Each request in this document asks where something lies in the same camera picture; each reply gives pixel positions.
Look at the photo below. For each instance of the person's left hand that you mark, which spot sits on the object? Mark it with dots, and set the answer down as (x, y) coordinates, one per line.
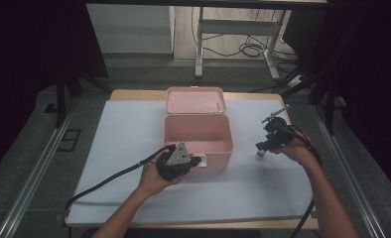
(154, 180)

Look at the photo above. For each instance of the white metal desk frame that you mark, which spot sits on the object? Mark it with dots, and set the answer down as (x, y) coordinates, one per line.
(236, 27)

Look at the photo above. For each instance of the white panel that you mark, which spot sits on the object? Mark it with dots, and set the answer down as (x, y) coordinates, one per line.
(130, 28)

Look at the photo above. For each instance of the person's right hand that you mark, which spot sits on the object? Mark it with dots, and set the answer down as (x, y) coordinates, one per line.
(297, 150)

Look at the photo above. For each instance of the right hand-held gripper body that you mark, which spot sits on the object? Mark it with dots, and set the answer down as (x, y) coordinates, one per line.
(278, 134)

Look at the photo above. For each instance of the aluminium floor rail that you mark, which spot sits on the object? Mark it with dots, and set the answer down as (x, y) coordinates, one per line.
(349, 172)
(34, 172)

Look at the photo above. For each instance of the white power strip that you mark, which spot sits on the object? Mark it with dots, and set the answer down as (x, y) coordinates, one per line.
(296, 81)

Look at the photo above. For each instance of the black metal stand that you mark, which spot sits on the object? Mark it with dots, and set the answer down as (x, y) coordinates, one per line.
(60, 99)

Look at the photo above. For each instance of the white table mat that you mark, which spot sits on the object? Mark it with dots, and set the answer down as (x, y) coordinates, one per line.
(124, 132)

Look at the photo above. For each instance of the black floor outlet frame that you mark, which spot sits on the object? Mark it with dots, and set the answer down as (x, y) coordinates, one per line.
(69, 140)

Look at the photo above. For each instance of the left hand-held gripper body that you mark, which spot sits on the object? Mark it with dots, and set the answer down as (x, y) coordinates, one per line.
(177, 160)

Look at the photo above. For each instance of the pink plastic storage box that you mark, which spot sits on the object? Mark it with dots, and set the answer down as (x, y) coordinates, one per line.
(198, 132)

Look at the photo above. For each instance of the dark curtain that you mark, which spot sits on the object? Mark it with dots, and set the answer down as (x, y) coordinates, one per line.
(25, 66)
(372, 82)

